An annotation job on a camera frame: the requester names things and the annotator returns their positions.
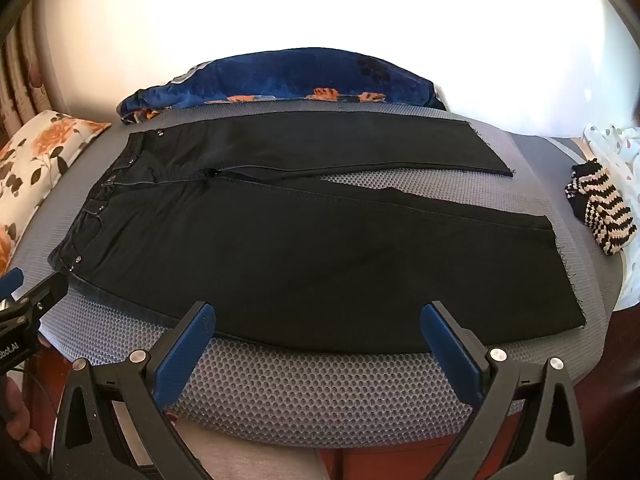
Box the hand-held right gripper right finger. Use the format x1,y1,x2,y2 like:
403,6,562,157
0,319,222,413
420,300,601,480

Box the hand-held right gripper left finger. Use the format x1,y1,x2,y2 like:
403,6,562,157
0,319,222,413
51,301,217,480

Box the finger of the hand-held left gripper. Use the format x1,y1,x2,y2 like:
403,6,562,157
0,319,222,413
0,272,69,322
0,267,25,307

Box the black pants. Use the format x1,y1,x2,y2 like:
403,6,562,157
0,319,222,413
47,110,587,356

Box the person's left hand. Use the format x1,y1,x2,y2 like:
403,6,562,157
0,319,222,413
2,394,44,456

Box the grey mesh mat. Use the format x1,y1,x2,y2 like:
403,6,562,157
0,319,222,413
10,99,627,447

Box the white orange floral pillow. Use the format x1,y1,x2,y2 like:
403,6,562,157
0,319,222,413
0,110,112,276

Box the striped floral curtain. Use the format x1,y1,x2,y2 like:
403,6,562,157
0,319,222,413
0,0,52,147

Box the black white striped knit cloth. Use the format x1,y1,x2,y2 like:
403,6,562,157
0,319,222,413
565,158,637,257

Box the white dotted cloth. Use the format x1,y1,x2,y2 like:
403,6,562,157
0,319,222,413
582,122,640,201

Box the blue floral blanket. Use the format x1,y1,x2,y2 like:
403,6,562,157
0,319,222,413
117,47,446,126

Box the red wooden bed frame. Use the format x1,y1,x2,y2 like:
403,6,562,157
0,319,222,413
320,305,640,480

